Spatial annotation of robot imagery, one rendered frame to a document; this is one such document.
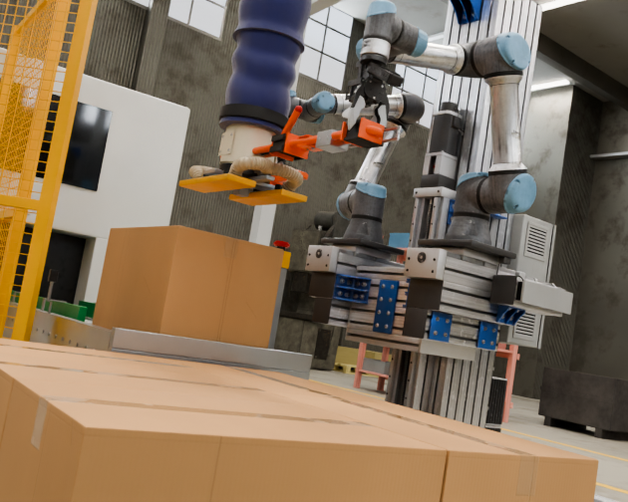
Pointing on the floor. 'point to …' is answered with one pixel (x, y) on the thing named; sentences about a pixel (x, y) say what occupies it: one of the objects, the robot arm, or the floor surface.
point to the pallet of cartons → (347, 358)
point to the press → (319, 344)
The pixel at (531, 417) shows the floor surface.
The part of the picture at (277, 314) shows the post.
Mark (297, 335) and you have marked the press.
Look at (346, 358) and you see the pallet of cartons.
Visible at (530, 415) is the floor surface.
